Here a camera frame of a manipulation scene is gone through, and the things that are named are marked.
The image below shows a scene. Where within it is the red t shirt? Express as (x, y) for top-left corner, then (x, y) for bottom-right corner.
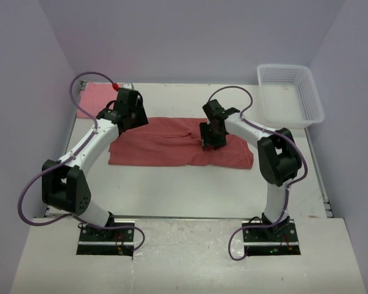
(108, 117), (254, 170)

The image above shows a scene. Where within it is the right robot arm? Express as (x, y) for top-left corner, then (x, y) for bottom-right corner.
(199, 99), (303, 228)

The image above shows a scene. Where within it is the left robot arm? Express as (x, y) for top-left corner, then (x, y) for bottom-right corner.
(42, 88), (148, 228)

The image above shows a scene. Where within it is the folded pink t shirt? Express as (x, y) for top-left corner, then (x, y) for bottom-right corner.
(79, 82), (117, 117)

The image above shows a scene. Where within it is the white plastic basket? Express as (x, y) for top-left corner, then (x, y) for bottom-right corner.
(257, 64), (324, 129)

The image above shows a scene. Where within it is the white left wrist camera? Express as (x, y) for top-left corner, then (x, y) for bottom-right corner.
(112, 83), (138, 92)

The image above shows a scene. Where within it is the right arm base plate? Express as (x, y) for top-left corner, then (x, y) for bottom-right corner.
(243, 220), (301, 257)

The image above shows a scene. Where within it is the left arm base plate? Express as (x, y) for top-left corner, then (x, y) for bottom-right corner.
(76, 222), (134, 257)

